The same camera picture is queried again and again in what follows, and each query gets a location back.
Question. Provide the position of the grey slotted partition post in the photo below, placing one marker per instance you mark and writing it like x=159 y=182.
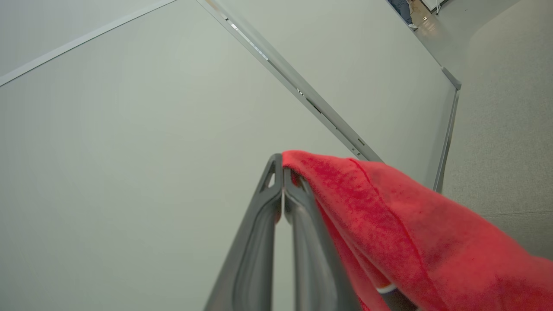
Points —
x=293 y=80

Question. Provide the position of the grey partition panel edge rail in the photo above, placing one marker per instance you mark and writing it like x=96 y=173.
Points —
x=447 y=138

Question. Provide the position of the red fleece clothing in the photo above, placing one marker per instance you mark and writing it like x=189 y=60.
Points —
x=432 y=233

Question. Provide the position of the person in blue jeans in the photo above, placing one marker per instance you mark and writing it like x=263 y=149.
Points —
x=402 y=11

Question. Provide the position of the thin grey panel trim strip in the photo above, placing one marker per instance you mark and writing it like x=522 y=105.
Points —
x=82 y=41

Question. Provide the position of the grey plain partition post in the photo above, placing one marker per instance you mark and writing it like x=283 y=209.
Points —
x=451 y=78

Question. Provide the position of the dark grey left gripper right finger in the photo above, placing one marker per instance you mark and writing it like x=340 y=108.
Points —
x=311 y=268

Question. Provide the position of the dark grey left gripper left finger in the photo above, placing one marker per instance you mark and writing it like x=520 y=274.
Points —
x=250 y=259

